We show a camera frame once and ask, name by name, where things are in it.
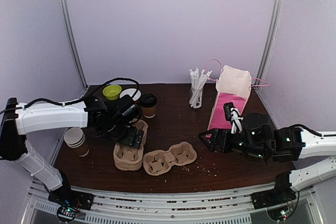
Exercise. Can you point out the white and orange bowl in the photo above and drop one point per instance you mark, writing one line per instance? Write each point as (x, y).
(134, 93)

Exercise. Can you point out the stack of paper cups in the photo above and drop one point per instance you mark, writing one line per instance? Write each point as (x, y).
(76, 140)

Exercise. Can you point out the glass with wrapped straws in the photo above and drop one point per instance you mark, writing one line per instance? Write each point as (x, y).
(198, 80)

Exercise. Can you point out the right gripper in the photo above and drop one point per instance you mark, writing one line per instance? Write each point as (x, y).
(223, 141)

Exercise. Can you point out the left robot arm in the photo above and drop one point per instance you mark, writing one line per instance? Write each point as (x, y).
(112, 120)

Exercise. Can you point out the aluminium frame post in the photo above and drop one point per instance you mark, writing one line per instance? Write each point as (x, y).
(72, 43)
(269, 45)

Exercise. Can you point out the brown paper coffee cup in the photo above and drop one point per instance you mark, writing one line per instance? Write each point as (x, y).
(149, 112)

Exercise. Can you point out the cardboard cup carrier stack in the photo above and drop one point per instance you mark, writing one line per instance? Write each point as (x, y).
(127, 158)

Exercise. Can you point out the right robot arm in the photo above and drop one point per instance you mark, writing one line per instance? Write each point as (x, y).
(255, 136)

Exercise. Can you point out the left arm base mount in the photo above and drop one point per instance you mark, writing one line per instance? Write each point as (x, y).
(68, 198)

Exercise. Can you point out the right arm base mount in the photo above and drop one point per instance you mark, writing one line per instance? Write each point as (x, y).
(272, 197)

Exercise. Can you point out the right aluminium frame post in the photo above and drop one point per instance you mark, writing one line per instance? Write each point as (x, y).
(269, 45)

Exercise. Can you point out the front aluminium rail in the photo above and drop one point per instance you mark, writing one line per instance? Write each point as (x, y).
(219, 206)

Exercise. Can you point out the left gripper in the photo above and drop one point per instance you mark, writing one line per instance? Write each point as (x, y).
(128, 140)

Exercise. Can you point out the green bowl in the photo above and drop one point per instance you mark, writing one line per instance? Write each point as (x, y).
(112, 92)

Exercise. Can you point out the pink paper bag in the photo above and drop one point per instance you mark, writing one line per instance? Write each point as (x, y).
(233, 85)

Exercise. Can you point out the black cup lid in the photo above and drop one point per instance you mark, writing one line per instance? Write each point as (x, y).
(148, 100)

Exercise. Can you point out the left aluminium frame post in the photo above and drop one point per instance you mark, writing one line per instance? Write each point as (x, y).
(72, 43)

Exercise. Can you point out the single cardboard cup carrier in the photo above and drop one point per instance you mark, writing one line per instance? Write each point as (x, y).
(159, 162)

